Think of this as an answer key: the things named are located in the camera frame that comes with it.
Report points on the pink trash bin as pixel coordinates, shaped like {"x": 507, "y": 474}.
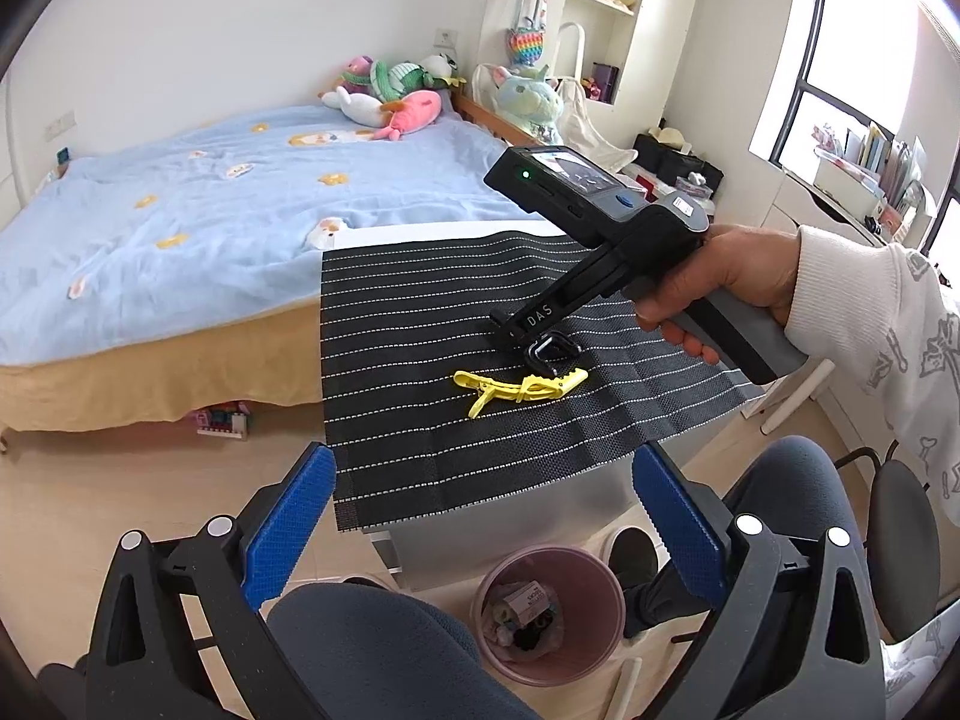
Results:
{"x": 596, "y": 615}

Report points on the white wall shelf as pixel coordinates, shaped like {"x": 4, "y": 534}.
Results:
{"x": 645, "y": 37}

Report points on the window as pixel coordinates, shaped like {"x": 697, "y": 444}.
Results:
{"x": 855, "y": 52}

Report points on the person's leg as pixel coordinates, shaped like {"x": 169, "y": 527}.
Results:
{"x": 375, "y": 660}
{"x": 787, "y": 487}

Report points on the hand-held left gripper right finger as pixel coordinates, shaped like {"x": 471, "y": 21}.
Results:
{"x": 675, "y": 525}

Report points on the yellow hair clip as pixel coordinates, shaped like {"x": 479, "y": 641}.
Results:
{"x": 525, "y": 388}

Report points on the purple pink plush toy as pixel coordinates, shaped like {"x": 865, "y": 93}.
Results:
{"x": 356, "y": 71}

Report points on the green plush toy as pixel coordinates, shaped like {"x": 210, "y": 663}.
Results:
{"x": 401, "y": 79}

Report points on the person's right hand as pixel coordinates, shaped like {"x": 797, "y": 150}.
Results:
{"x": 742, "y": 270}

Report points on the light blue printed blanket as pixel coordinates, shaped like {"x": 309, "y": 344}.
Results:
{"x": 187, "y": 225}

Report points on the white black plush toy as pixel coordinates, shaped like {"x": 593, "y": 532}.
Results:
{"x": 439, "y": 67}

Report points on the mint unicorn plush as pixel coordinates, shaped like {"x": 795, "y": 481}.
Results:
{"x": 529, "y": 105}

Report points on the person's right forearm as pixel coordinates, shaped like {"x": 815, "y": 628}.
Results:
{"x": 885, "y": 330}

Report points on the colourful toy blocks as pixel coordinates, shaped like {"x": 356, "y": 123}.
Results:
{"x": 221, "y": 421}

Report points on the white cardboard box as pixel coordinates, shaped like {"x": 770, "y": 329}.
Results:
{"x": 523, "y": 601}

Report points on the row of books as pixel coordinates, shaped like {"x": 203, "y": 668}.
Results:
{"x": 877, "y": 157}

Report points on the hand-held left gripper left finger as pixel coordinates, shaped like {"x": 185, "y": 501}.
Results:
{"x": 289, "y": 525}

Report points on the black storage boxes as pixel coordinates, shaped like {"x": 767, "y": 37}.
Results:
{"x": 679, "y": 165}

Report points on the black white striped mat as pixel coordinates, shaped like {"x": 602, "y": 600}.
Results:
{"x": 420, "y": 405}

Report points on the dark purple box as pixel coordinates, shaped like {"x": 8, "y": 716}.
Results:
{"x": 604, "y": 81}

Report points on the pink whale plush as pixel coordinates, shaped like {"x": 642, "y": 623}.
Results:
{"x": 412, "y": 114}

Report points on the black metal clip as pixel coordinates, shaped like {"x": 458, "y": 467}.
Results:
{"x": 529, "y": 350}

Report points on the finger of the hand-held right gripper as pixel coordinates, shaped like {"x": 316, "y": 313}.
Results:
{"x": 514, "y": 328}

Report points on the white table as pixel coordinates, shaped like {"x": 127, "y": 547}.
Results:
{"x": 510, "y": 510}

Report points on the white desk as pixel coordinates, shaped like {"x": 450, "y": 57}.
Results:
{"x": 817, "y": 210}

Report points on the person's right leg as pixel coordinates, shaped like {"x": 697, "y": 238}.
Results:
{"x": 787, "y": 487}

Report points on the white rod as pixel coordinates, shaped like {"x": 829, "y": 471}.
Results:
{"x": 796, "y": 397}
{"x": 622, "y": 690}

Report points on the rainbow bag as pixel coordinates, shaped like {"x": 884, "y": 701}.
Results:
{"x": 526, "y": 45}

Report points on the white wall socket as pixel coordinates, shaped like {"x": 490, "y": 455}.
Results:
{"x": 446, "y": 36}
{"x": 60, "y": 125}

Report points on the white tote bag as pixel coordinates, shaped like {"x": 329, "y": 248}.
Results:
{"x": 596, "y": 131}

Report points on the wooden bed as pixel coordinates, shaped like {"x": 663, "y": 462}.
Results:
{"x": 150, "y": 390}

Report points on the person's white patterned sweater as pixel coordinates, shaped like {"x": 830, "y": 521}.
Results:
{"x": 926, "y": 660}

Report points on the person's left leg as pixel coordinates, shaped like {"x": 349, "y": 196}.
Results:
{"x": 375, "y": 660}

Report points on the black chair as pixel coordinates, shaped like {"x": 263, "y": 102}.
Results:
{"x": 907, "y": 540}

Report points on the cream hat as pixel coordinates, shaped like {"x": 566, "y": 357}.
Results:
{"x": 670, "y": 137}

